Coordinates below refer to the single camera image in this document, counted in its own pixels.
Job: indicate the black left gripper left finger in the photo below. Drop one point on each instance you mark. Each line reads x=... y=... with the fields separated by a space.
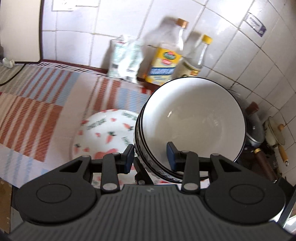
x=113 y=164

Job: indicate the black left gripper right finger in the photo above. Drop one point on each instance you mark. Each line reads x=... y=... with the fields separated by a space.
x=187 y=169

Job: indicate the small white ribbed bowl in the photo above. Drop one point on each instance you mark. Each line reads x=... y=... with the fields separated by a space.
x=153 y=165

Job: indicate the white carrot bunny plate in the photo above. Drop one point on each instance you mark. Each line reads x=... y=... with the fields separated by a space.
x=105 y=132

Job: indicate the large white ribbed bowl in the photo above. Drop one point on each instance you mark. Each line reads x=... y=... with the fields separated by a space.
x=197 y=115

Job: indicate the black cooking pot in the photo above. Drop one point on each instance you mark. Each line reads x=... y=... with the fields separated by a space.
x=254 y=134

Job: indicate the striped woven table mat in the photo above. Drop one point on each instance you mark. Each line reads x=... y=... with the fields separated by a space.
x=43 y=107

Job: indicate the cream enamel pot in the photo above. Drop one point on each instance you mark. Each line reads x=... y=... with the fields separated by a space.
x=275 y=138

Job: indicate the yellow label cooking wine bottle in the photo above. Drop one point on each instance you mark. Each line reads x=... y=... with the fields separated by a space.
x=162 y=49

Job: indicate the yellow cap vinegar bottle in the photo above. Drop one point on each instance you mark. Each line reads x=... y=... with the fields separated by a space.
x=191 y=64

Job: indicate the white plastic seasoning bag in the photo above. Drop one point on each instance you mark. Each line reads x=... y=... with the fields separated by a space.
x=126 y=58

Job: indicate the white power plug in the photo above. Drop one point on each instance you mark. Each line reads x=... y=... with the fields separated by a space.
x=8 y=63

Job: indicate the white cutting board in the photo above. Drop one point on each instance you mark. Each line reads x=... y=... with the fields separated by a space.
x=21 y=26

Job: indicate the wall sticker label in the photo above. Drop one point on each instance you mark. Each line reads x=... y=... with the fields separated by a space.
x=255 y=24

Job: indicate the white wall socket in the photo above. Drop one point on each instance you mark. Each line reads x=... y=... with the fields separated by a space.
x=63 y=5

